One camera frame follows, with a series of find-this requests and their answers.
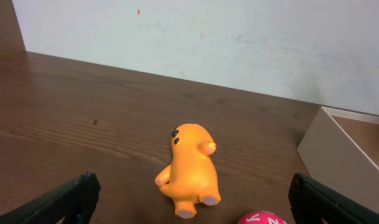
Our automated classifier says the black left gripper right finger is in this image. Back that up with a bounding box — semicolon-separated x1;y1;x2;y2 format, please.
288;172;379;224

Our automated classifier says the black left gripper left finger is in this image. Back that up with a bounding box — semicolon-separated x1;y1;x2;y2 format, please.
0;172;101;224

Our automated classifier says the white cardboard box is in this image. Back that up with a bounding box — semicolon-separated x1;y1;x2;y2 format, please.
297;107;379;213

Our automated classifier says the orange dinosaur toy figure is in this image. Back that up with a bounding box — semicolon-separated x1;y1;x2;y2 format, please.
154;123;222;218

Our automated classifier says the red ball with white letters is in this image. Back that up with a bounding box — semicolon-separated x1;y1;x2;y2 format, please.
237;210;287;224

